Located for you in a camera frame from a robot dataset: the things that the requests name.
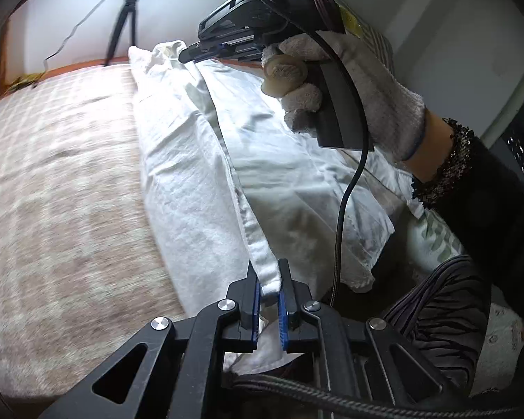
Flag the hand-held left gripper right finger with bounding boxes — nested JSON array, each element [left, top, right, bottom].
[[278, 258, 472, 419]]

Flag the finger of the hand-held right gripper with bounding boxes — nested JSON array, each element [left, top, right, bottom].
[[179, 40, 228, 64]]

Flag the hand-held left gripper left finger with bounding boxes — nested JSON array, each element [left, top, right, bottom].
[[39, 260, 263, 419]]

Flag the white garment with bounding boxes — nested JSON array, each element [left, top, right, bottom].
[[129, 40, 424, 374]]

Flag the person's right hand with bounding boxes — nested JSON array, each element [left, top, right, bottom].
[[261, 30, 426, 163]]

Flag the black tripod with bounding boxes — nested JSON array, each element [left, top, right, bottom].
[[105, 0, 146, 67]]

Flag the orange bed sheet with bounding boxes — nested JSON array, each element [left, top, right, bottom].
[[2, 54, 263, 92]]

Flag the dark striped garment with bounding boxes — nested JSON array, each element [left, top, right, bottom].
[[382, 253, 493, 396]]

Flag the yellow green patterned cloth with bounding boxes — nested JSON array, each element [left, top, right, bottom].
[[11, 73, 41, 90]]

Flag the white green striped pillow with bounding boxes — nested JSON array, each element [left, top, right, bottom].
[[337, 3, 467, 278]]

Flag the beige checked blanket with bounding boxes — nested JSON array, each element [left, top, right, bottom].
[[0, 63, 228, 402]]

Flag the white speckled cloth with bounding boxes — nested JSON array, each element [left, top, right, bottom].
[[469, 303, 524, 402]]

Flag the black braided cable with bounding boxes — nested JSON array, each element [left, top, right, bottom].
[[220, 371, 524, 419]]

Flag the thin black wall cable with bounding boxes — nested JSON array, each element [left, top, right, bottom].
[[41, 0, 118, 73]]

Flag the dark beaded bracelet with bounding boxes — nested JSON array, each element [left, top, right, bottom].
[[411, 118, 479, 210]]

